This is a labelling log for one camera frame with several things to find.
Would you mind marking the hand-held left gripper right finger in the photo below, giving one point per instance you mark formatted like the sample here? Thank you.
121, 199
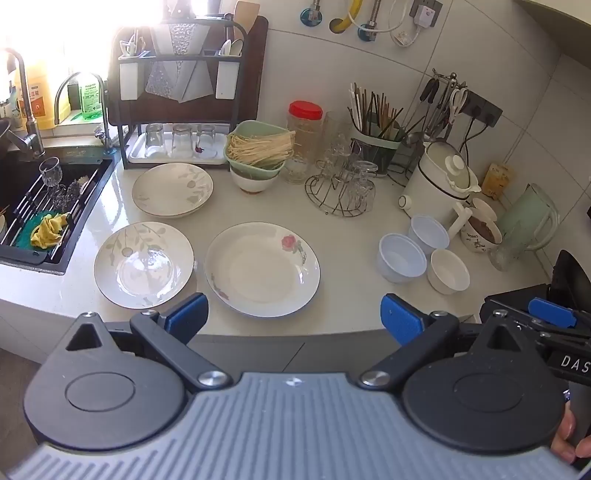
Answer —
400, 318

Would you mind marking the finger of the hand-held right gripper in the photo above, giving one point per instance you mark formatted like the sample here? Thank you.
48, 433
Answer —
551, 313
512, 300

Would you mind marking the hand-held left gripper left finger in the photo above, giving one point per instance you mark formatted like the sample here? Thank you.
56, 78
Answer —
187, 317

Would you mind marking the translucent white plastic bowl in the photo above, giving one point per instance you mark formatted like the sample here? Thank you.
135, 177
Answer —
430, 233
400, 261

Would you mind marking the white leaf-pattern plate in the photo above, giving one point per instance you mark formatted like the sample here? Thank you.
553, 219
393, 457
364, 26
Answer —
173, 191
144, 272

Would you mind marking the white pink-flower plate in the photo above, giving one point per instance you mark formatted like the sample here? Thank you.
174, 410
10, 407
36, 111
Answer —
258, 277

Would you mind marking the person's right hand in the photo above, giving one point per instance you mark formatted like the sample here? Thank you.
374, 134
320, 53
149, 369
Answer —
564, 436

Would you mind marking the clear drinking glass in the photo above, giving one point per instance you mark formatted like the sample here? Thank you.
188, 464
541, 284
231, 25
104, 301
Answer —
504, 254

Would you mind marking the white ceramic bowl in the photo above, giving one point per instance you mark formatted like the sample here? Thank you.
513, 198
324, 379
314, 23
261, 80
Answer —
447, 274

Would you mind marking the patterned bowl with brown food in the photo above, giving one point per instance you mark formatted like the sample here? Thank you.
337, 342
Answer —
475, 241

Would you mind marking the pale green kettle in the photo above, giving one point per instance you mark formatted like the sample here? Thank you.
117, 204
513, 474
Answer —
531, 217

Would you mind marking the small white bowl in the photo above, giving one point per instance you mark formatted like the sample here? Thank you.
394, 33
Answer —
484, 208

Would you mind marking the yellow packet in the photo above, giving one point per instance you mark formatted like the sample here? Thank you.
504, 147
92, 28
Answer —
497, 181

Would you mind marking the clear glass cup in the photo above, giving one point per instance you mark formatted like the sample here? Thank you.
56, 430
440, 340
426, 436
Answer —
333, 164
360, 189

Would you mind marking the white electric pot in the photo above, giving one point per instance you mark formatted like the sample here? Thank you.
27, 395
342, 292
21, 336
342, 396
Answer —
425, 184

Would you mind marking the white bowl with red foot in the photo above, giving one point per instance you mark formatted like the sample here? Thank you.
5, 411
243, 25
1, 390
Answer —
251, 182

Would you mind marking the black sink drain rack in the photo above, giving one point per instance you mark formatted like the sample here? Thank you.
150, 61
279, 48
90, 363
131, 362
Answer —
90, 194

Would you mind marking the green chopstick holder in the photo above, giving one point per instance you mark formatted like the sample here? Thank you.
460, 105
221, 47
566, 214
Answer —
376, 156

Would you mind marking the yellow cloth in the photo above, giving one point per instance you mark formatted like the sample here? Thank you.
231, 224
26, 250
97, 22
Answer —
46, 230

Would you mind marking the white tray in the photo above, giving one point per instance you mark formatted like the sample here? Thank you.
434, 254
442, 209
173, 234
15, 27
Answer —
138, 157

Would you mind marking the steel wool scrubber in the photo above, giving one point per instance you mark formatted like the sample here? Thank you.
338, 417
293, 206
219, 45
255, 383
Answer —
64, 196

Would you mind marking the upturned clear glass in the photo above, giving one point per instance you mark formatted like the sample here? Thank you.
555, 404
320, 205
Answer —
182, 138
207, 139
154, 138

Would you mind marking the metal ladle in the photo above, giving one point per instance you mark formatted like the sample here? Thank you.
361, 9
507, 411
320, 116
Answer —
415, 139

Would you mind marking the green cloth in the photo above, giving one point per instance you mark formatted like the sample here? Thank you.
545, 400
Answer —
25, 233

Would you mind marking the pale dry noodles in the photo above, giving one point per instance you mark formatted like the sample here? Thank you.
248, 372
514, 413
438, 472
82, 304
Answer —
263, 147

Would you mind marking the dark power strip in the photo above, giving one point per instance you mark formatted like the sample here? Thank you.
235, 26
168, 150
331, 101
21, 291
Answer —
485, 110

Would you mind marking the tall clear glass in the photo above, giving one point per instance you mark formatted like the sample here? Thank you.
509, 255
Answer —
336, 131

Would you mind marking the wine glass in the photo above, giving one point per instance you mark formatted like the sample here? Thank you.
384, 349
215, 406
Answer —
50, 170

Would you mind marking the green bowl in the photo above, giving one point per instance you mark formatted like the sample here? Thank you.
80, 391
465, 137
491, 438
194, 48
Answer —
251, 126

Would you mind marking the white kitchen scissors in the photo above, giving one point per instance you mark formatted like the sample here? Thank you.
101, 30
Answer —
458, 100

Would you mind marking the bundle of chopsticks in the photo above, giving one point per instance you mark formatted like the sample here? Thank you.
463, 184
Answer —
369, 110

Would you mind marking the clear jar with red lid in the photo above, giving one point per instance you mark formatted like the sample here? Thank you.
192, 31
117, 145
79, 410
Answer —
304, 131

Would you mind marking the black kitchen tongs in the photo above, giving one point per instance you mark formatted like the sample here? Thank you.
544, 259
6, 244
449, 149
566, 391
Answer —
429, 92

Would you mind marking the metal utensil hook rack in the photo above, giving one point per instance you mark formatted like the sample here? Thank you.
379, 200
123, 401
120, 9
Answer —
450, 76

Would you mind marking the black sink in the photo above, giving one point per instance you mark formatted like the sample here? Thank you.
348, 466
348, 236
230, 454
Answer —
18, 157

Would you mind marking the brown cutting board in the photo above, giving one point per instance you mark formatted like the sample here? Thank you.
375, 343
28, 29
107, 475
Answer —
255, 92

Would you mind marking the green detergent bottle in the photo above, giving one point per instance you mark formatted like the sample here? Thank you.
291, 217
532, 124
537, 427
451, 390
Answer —
91, 99

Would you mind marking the white cutlery holder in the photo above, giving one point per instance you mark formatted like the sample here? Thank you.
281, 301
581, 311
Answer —
228, 76
131, 79

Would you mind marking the grey textured board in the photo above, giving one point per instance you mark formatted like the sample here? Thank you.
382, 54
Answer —
178, 64

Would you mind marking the black dish rack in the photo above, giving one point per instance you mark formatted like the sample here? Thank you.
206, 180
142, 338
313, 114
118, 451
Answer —
244, 69

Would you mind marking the thin curved faucet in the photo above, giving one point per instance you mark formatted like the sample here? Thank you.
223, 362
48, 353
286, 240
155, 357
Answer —
58, 97

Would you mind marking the dark kitchen faucet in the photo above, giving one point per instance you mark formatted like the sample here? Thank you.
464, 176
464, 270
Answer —
25, 106

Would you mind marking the yellow detergent bottle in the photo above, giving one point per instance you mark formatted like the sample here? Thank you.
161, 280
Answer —
39, 92

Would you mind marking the blue pipe flange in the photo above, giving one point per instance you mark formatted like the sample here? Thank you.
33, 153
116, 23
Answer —
310, 16
368, 32

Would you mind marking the yellow pipe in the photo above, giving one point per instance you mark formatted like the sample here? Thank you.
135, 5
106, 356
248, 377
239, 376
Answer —
344, 21

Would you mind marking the wooden spatula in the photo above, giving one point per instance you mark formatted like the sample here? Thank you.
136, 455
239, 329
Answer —
247, 16

